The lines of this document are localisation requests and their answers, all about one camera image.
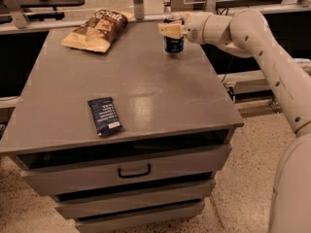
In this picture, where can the grey drawer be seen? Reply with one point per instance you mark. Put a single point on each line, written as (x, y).
(135, 199)
(122, 221)
(104, 173)

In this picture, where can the bottom grey drawer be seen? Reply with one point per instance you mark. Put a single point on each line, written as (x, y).
(122, 221)

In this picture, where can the blue pepsi can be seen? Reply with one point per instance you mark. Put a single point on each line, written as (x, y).
(173, 45)

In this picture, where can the black drawer handle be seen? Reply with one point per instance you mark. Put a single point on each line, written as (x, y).
(135, 173)

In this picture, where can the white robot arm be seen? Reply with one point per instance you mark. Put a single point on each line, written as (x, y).
(247, 34)

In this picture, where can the top grey drawer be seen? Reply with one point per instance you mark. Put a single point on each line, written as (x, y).
(104, 173)

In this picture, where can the dark blue snack bar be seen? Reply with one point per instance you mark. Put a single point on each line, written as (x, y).
(104, 116)

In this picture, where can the grey metal rail frame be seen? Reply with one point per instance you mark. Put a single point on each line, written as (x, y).
(13, 18)

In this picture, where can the grey drawer cabinet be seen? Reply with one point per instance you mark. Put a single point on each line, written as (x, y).
(164, 102)

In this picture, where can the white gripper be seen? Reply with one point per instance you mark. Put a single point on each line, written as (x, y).
(193, 28)

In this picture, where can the middle grey drawer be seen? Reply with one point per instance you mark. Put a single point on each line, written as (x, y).
(135, 199)

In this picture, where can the brown chip bag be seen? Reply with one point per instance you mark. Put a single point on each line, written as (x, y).
(99, 32)

